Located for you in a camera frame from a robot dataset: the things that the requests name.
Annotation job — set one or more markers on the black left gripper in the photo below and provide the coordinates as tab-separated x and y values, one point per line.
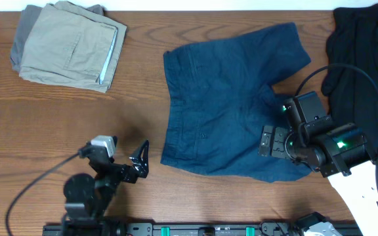
133	170

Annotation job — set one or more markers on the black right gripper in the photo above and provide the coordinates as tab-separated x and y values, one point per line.
272	143

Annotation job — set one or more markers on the navy blue shorts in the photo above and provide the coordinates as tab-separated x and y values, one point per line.
221	97

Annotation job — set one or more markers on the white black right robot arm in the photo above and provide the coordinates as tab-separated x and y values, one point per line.
341	154

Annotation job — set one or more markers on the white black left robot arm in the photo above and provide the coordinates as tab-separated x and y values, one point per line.
87	197

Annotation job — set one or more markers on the black garment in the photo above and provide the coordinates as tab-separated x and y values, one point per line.
353	96

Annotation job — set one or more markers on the khaki folded trousers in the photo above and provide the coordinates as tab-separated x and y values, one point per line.
104	81

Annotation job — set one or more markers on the grey folded garment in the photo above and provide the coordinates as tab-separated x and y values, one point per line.
23	36

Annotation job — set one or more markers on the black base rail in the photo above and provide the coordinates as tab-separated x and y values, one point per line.
147	229

